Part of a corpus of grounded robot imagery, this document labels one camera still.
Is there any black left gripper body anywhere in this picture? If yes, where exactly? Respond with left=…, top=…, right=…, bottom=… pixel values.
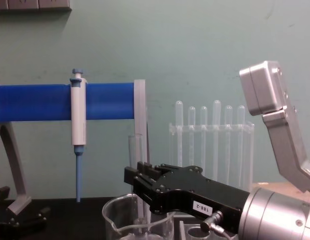
left=0, top=219, right=47, bottom=238

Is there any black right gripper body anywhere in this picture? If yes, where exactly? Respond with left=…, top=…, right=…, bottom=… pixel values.
left=149, top=164, right=250, bottom=228

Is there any clear glass test tube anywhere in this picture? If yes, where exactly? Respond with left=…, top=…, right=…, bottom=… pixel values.
left=128, top=133, right=152, bottom=226

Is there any clear glass beaker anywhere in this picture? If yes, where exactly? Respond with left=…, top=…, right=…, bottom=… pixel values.
left=102, top=193, right=176, bottom=240

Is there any clear acrylic test tube rack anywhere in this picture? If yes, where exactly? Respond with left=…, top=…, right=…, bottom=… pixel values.
left=178, top=219, right=239, bottom=240

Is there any clear acrylic pipette rack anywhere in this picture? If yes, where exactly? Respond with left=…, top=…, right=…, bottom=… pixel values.
left=168, top=121, right=256, bottom=194

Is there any white and blue micropipette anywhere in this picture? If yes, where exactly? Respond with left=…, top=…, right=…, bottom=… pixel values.
left=70, top=67, right=89, bottom=203

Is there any blue and grey pipette stand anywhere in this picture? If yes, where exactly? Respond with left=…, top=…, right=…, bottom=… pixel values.
left=0, top=79, right=147, bottom=216

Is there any thin cable with silver plug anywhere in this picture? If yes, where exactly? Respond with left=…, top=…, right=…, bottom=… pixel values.
left=203, top=210, right=236, bottom=240

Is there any grey wall socket panel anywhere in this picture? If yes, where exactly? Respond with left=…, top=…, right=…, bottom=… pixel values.
left=0, top=0, right=72, bottom=12

